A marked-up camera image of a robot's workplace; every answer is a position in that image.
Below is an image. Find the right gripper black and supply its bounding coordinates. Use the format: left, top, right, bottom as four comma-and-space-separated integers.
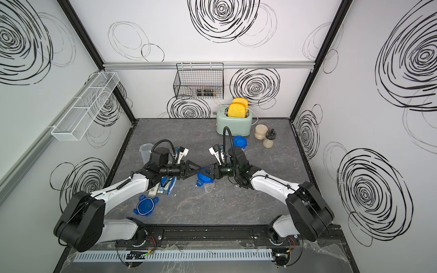
200, 162, 240, 180

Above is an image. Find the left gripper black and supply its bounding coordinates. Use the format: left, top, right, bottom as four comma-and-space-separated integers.
160, 160, 201, 180

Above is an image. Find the clear container blue lid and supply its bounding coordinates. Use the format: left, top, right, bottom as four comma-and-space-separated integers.
196, 167, 215, 193
233, 135, 248, 150

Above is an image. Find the clear plastic container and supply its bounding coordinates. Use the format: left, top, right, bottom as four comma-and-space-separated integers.
139, 143, 154, 164

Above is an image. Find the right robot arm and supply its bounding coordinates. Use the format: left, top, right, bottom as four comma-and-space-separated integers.
200, 126, 335, 245

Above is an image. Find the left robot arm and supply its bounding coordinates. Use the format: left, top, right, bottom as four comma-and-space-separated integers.
53, 141, 201, 252

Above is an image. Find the blue white toothbrush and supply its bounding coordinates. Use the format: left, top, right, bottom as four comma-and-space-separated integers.
167, 177, 176, 196

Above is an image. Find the mint green toaster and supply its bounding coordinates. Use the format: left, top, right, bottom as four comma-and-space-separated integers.
216, 105, 258, 137

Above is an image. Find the small bottle black cap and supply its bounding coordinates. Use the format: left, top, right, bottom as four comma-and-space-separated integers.
263, 129, 277, 149

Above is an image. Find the beige round jar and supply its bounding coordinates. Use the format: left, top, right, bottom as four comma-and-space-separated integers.
254, 124, 268, 140

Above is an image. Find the yellow sponge toast front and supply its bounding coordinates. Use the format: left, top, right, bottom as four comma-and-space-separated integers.
227, 102, 247, 118

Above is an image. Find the yellow sponge toast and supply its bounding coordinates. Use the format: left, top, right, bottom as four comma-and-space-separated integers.
232, 98, 249, 108
227, 102, 247, 118

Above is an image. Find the yellow sponge toast back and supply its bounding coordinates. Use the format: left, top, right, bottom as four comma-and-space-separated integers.
232, 98, 249, 108

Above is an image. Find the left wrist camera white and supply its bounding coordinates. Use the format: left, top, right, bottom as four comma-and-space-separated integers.
175, 146, 189, 164

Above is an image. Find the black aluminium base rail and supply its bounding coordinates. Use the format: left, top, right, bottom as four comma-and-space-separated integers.
69, 223, 346, 247

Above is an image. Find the black wire wall basket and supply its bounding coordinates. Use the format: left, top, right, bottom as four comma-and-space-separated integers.
173, 62, 225, 100

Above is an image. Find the white slotted cable duct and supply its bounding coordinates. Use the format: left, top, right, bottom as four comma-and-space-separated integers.
73, 249, 273, 263

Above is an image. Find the white mesh wall shelf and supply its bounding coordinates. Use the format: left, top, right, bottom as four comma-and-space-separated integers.
51, 72, 120, 142

